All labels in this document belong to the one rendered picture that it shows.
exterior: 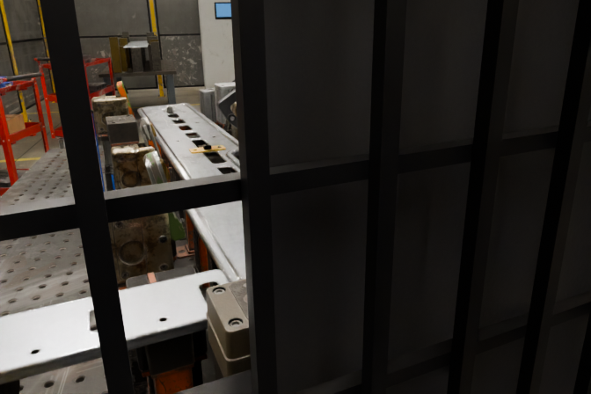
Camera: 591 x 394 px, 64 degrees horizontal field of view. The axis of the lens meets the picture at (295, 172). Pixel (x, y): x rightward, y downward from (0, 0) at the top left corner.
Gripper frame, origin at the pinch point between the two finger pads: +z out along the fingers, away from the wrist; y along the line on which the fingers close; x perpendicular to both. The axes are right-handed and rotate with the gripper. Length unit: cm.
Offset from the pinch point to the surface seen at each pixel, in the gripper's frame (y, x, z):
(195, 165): 5.5, -34.9, 11.8
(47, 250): 41, -72, 42
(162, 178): 16.4, -3.9, 3.7
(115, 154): 21.1, -38.1, 8.0
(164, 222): 16.8, -3.1, 10.0
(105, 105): 20, -102, 8
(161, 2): -109, -803, -48
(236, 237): 7.9, 2.9, 11.9
